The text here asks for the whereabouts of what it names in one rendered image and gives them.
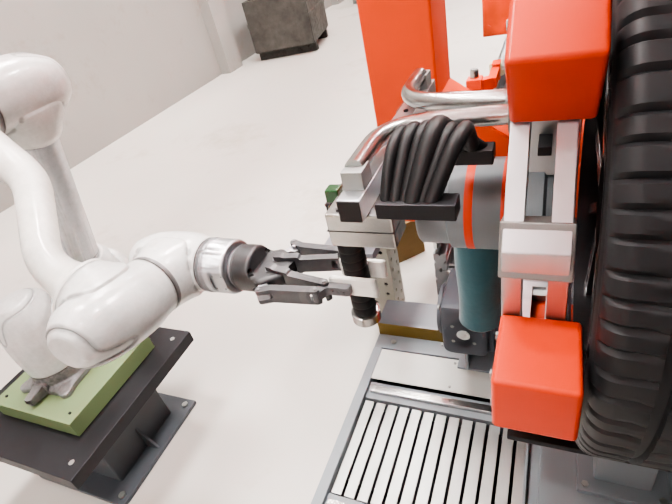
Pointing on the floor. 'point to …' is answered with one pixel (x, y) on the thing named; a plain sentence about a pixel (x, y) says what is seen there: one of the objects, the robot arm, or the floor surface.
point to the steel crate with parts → (285, 26)
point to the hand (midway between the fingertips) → (359, 276)
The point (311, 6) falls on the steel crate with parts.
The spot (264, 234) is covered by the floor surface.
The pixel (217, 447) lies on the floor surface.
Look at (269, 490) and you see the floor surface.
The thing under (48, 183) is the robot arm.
